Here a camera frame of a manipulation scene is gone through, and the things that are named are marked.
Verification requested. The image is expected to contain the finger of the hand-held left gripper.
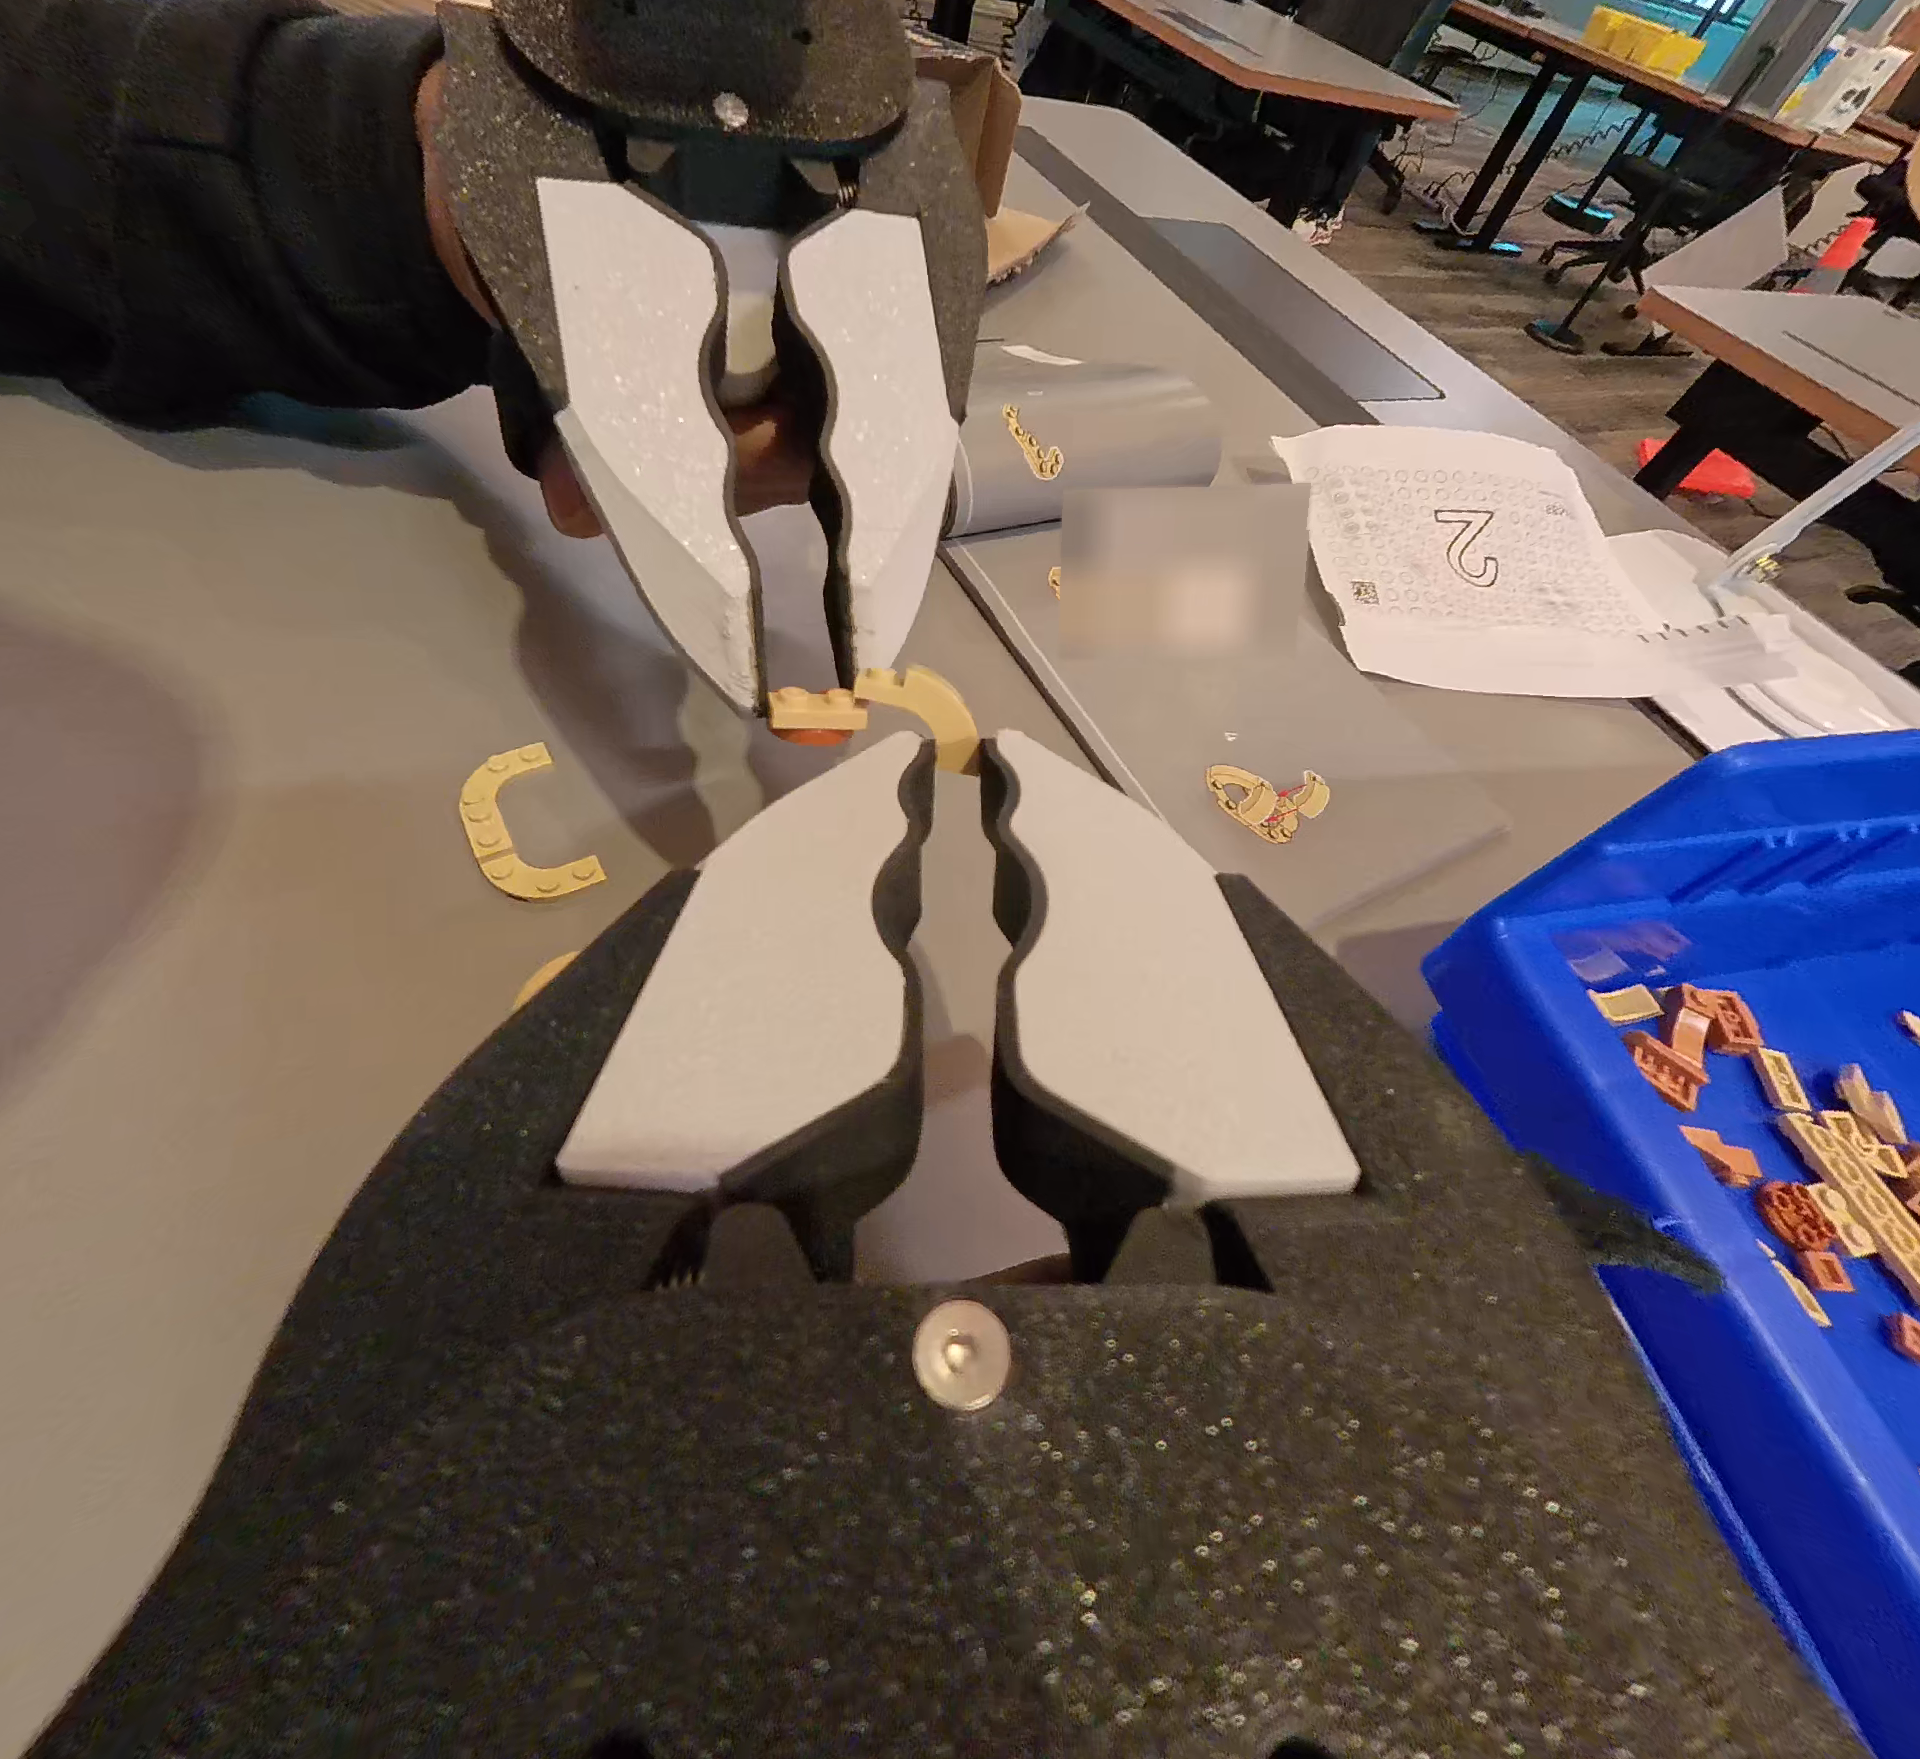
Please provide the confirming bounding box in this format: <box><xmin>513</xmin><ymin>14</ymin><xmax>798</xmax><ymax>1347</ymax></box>
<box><xmin>785</xmin><ymin>197</ymin><xmax>965</xmax><ymax>699</ymax></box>
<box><xmin>533</xmin><ymin>174</ymin><xmax>776</xmax><ymax>714</ymax></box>

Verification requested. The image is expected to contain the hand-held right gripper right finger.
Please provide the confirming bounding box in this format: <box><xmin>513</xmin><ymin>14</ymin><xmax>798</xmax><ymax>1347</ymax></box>
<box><xmin>985</xmin><ymin>728</ymin><xmax>1364</xmax><ymax>1208</ymax></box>

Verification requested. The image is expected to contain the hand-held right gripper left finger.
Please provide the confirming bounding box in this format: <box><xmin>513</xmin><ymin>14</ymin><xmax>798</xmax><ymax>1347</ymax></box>
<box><xmin>552</xmin><ymin>730</ymin><xmax>936</xmax><ymax>1200</ymax></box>

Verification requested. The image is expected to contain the large tan arch brick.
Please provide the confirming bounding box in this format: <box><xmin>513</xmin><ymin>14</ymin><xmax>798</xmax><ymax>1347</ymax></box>
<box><xmin>454</xmin><ymin>743</ymin><xmax>611</xmax><ymax>906</ymax></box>
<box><xmin>854</xmin><ymin>668</ymin><xmax>987</xmax><ymax>774</ymax></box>

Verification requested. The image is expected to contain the pile of small toy bricks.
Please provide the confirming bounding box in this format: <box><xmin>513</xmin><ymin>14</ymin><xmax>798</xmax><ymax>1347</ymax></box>
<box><xmin>1562</xmin><ymin>936</ymin><xmax>1920</xmax><ymax>1359</ymax></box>

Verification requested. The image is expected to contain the blue plastic bin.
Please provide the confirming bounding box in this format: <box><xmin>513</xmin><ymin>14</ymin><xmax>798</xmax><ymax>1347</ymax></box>
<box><xmin>1419</xmin><ymin>728</ymin><xmax>1920</xmax><ymax>1759</ymax></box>

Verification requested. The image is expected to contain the person's left forearm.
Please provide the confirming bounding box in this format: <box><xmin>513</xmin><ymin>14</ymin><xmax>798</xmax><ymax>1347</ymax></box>
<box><xmin>0</xmin><ymin>0</ymin><xmax>519</xmax><ymax>431</ymax></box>

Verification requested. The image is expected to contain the wooden office desk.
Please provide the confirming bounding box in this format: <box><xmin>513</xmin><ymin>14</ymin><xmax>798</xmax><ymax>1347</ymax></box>
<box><xmin>1642</xmin><ymin>279</ymin><xmax>1920</xmax><ymax>447</ymax></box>
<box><xmin>901</xmin><ymin>0</ymin><xmax>1479</xmax><ymax>225</ymax></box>
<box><xmin>1447</xmin><ymin>0</ymin><xmax>1920</xmax><ymax>357</ymax></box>

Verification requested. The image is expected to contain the person's left hand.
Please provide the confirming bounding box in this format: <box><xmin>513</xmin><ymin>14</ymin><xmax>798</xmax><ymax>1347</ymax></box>
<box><xmin>535</xmin><ymin>291</ymin><xmax>826</xmax><ymax>542</ymax></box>

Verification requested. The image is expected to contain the brown cardboard piece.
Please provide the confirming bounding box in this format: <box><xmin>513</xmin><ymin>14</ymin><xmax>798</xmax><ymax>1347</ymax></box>
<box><xmin>901</xmin><ymin>41</ymin><xmax>1115</xmax><ymax>291</ymax></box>

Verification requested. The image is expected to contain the grey instruction booklet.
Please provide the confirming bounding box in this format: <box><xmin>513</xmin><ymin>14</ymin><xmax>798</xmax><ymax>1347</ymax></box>
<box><xmin>945</xmin><ymin>350</ymin><xmax>1516</xmax><ymax>965</ymax></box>

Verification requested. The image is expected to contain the white printed paper sheet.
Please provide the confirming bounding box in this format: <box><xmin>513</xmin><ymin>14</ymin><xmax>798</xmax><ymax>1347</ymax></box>
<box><xmin>1272</xmin><ymin>421</ymin><xmax>1807</xmax><ymax>716</ymax></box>

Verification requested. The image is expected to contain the red object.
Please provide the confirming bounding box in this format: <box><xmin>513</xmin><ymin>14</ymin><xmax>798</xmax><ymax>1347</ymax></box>
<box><xmin>1633</xmin><ymin>431</ymin><xmax>1774</xmax><ymax>511</ymax></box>

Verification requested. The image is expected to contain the yellow box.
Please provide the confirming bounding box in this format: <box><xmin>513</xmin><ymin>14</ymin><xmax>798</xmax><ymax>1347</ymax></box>
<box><xmin>1579</xmin><ymin>8</ymin><xmax>1701</xmax><ymax>79</ymax></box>

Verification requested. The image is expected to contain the dark desk cable cover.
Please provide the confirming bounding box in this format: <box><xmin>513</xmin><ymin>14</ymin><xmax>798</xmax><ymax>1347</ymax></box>
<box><xmin>1154</xmin><ymin>212</ymin><xmax>1450</xmax><ymax>414</ymax></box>

